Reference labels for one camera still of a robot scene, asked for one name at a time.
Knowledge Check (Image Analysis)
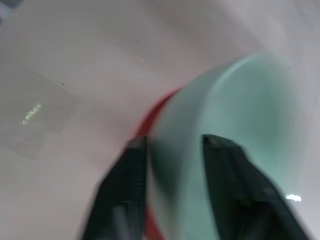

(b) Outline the green bowl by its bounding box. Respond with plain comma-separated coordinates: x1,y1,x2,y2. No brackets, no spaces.
146,51,305,240

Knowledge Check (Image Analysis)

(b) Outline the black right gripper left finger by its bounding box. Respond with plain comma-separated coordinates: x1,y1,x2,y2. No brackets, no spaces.
80,136,149,240

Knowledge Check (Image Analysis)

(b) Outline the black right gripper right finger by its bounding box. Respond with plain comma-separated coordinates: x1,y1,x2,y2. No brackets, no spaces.
201,134,314,240

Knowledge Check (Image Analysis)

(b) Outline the clear plastic sheet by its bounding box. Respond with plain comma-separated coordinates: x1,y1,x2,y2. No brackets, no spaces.
0,68,81,160

